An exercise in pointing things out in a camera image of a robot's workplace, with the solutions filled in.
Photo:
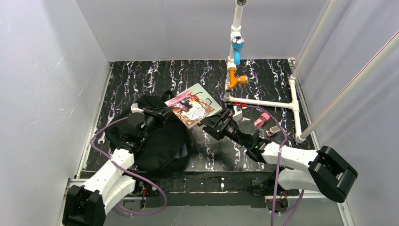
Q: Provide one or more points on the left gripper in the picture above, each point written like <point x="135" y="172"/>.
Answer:
<point x="154" y="113"/>

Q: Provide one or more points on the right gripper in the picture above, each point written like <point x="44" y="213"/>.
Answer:
<point x="220" y="121"/>

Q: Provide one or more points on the black student backpack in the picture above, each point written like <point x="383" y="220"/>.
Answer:
<point x="166" y="149"/>

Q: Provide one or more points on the pink illustrated book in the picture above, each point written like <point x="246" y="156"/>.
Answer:
<point x="189" y="108"/>

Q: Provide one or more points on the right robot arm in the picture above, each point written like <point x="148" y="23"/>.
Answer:
<point x="323" y="170"/>

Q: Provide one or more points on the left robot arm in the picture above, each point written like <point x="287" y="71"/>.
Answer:
<point x="89" y="203"/>

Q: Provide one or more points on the pink eraser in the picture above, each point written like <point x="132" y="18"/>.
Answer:
<point x="263" y="118"/>

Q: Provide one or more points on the orange flashlight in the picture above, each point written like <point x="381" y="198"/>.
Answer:
<point x="234" y="80"/>

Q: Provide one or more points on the brown grey small stapler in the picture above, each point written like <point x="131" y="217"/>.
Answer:
<point x="273" y="131"/>

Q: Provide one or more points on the silver wrench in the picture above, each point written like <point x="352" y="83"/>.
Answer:
<point x="101" y="140"/>

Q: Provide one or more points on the blue flashlight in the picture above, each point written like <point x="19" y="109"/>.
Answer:
<point x="237" y="44"/>

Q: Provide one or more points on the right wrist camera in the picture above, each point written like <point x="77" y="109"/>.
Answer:
<point x="237" y="114"/>

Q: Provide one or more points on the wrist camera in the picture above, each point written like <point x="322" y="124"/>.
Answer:
<point x="237" y="114"/>
<point x="135" y="109"/>

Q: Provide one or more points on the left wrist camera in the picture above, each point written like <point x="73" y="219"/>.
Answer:
<point x="135" y="109"/>

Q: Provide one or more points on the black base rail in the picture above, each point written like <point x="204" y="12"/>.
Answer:
<point x="226" y="188"/>

